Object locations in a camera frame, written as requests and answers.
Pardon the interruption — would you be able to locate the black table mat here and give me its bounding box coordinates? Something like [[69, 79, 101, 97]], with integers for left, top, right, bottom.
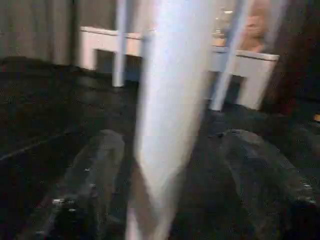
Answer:
[[0, 56, 320, 240]]

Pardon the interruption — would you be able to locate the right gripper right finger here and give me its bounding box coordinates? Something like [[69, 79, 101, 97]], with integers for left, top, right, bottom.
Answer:
[[216, 129, 320, 240]]

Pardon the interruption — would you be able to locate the white sideboard cabinet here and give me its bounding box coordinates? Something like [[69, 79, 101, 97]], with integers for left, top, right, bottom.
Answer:
[[79, 26, 280, 111]]

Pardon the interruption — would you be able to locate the grey pleated curtain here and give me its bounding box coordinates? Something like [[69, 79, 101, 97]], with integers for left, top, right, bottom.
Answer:
[[0, 0, 76, 65]]

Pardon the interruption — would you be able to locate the white plastic table leg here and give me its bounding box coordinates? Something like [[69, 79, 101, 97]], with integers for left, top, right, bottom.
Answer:
[[211, 0, 251, 111], [113, 0, 131, 88], [126, 0, 218, 240]]

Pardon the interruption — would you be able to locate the pink plush toy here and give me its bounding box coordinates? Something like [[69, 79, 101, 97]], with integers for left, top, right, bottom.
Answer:
[[241, 0, 270, 53]]

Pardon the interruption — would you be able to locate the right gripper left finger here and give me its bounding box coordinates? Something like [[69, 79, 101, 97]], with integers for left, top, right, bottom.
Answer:
[[37, 129, 131, 240]]

